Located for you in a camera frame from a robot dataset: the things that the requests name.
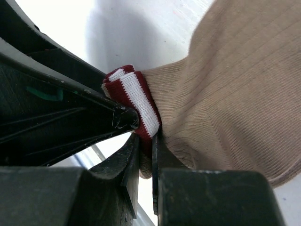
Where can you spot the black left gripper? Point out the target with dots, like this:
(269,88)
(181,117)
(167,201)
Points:
(51,102)

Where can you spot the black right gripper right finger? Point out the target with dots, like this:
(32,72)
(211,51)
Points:
(162,157)

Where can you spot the aluminium frame rail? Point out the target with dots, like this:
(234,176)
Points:
(107,194)

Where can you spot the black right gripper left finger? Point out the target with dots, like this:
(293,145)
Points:
(122,168)

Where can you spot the tan sock with maroon cuff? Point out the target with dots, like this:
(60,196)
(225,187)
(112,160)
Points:
(234,102)

